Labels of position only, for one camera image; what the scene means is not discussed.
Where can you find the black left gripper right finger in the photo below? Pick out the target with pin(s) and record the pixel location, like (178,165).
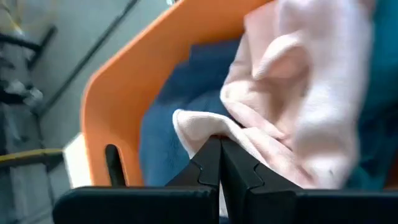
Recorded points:
(242,174)

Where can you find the pink cloth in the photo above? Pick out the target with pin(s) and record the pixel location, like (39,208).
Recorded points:
(311,93)

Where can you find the orange plastic bin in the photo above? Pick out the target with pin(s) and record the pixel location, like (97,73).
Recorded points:
(140,77)

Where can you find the blue cloth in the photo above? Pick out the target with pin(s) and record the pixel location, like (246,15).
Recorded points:
(161,140)

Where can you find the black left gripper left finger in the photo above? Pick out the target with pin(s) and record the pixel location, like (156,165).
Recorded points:
(206,168)

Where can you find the teal cloth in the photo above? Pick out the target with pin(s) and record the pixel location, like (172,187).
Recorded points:
(385,62)

